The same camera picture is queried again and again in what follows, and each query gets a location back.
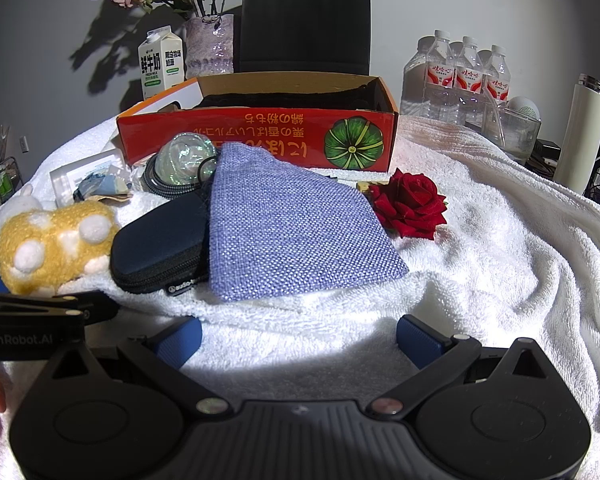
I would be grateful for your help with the clear glass cup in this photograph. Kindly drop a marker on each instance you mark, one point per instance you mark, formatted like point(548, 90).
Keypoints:
point(520, 135)

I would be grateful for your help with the orange cardboard box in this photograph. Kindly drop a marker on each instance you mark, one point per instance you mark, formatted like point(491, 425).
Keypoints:
point(280, 135)

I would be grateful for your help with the purple glass vase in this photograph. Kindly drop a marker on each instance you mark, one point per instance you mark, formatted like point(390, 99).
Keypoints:
point(207, 50)

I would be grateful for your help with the beige crumpled packet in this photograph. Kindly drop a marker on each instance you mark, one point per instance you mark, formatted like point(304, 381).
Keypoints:
point(100, 187)

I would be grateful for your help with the white wall outlet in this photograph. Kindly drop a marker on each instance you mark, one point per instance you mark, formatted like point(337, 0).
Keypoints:
point(24, 144)

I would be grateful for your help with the blue woven pouch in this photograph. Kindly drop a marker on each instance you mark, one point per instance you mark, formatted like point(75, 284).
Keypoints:
point(290, 230)

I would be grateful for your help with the white towel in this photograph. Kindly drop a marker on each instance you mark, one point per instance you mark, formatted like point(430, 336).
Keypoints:
point(505, 260)

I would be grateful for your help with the clear plastic cup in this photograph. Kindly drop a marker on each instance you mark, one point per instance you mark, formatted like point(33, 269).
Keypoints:
point(182, 157)

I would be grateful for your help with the white thermos bottle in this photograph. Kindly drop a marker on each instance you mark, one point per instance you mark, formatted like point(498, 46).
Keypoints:
point(580, 135)

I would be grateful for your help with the black paper bag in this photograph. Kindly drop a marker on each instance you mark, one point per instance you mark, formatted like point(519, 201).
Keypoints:
point(305, 20)

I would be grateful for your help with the pack of water bottles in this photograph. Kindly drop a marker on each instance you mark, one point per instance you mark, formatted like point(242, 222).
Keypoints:
point(455, 75)

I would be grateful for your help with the dark blue zip case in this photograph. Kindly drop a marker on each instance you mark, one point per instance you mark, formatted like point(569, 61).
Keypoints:
point(160, 240)

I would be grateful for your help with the small yellow block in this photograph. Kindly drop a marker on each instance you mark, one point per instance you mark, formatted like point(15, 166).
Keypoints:
point(367, 187)

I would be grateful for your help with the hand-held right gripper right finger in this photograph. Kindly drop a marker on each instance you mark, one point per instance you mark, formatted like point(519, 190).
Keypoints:
point(420, 342)

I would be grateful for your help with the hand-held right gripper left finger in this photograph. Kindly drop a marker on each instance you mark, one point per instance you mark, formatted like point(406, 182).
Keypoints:
point(180, 342)

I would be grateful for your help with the white milk carton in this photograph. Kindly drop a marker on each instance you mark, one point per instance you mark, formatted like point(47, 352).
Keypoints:
point(160, 65)

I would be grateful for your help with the red rose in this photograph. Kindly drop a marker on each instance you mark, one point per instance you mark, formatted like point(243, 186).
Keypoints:
point(410, 205)

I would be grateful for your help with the clear plastic packet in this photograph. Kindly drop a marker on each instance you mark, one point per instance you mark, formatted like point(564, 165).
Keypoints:
point(70, 172)

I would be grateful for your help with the yellow plush toy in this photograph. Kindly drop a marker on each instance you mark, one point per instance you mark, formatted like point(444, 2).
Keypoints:
point(55, 235)

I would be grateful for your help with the white round speaker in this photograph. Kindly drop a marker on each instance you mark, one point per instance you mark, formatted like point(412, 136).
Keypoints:
point(524, 106)

